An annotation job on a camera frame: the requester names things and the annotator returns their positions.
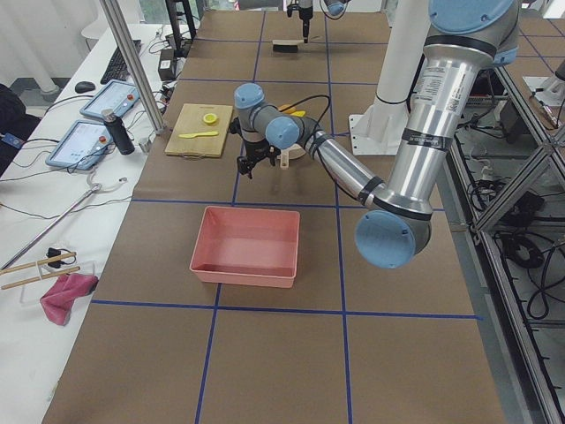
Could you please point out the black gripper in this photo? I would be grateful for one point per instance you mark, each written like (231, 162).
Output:
(304, 18)
(255, 148)

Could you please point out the beige hand brush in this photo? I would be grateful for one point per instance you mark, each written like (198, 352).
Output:
(287, 46)

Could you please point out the yellow toy corn cob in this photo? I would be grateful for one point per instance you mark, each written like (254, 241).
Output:
(291, 110)

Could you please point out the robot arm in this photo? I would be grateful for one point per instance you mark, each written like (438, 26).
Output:
(334, 9)
(465, 38)

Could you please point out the pink plastic bin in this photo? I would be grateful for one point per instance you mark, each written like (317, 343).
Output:
(247, 246)

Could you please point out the yellow plastic knife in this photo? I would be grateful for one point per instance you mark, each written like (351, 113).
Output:
(193, 135)

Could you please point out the bamboo cutting board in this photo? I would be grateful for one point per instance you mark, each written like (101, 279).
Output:
(190, 121)

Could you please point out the yellow lemon slice toy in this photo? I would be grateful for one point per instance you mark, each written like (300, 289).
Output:
(209, 118)

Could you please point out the black water bottle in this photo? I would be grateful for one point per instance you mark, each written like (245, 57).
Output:
(117, 131)

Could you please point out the black power adapter box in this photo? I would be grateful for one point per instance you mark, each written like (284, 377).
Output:
(167, 67)

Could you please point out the far blue tablet pendant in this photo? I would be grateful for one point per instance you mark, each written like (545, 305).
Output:
(117, 96)

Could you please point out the blue tablet pendant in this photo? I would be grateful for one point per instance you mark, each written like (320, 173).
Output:
(117, 96)
(81, 148)

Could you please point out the metal rod with hook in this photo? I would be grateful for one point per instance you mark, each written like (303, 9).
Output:
(93, 188)

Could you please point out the black keyboard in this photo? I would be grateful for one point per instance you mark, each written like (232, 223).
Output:
(116, 69)

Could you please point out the near blue tablet pendant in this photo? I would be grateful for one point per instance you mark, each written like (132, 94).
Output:
(81, 148)

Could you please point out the black computer mouse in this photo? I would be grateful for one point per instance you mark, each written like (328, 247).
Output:
(84, 87)

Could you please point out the pink cloth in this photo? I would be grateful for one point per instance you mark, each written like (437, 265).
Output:
(58, 301)

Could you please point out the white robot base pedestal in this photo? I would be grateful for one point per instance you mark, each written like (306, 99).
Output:
(379, 130)

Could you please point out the aluminium frame post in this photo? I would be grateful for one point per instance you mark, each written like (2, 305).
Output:
(123, 39)

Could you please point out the wooden sticks frame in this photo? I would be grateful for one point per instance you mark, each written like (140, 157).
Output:
(43, 269)

